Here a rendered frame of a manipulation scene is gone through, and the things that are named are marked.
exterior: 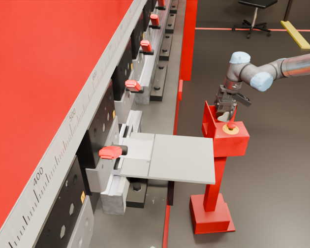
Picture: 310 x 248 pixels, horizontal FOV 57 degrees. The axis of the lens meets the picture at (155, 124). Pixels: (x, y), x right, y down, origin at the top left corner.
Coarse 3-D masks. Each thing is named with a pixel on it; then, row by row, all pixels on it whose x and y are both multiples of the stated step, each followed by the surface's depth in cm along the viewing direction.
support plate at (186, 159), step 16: (160, 144) 89; (176, 144) 89; (192, 144) 89; (208, 144) 89; (128, 160) 84; (144, 160) 84; (160, 160) 84; (176, 160) 84; (192, 160) 84; (208, 160) 84; (128, 176) 80; (144, 176) 79; (160, 176) 79; (176, 176) 79; (192, 176) 79; (208, 176) 79
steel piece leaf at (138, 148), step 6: (126, 138) 91; (132, 138) 91; (126, 144) 89; (132, 144) 89; (138, 144) 89; (144, 144) 89; (150, 144) 89; (132, 150) 87; (138, 150) 87; (144, 150) 87; (150, 150) 87; (120, 156) 85; (126, 156) 85; (132, 156) 85; (138, 156) 85; (144, 156) 85; (150, 156) 83
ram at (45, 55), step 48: (0, 0) 21; (48, 0) 28; (96, 0) 42; (144, 0) 87; (0, 48) 21; (48, 48) 28; (96, 48) 44; (0, 96) 21; (48, 96) 29; (96, 96) 45; (0, 144) 22; (48, 144) 30; (0, 192) 22; (48, 192) 31
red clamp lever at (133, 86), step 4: (128, 80) 58; (132, 80) 58; (128, 84) 57; (132, 84) 57; (136, 84) 58; (128, 88) 59; (132, 88) 58; (136, 88) 60; (140, 88) 65; (132, 92) 66; (136, 92) 65; (140, 92) 65
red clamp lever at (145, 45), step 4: (144, 40) 73; (148, 40) 73; (144, 44) 73; (148, 44) 73; (144, 48) 75; (148, 48) 75; (140, 52) 81; (144, 52) 81; (148, 52) 80; (152, 52) 80
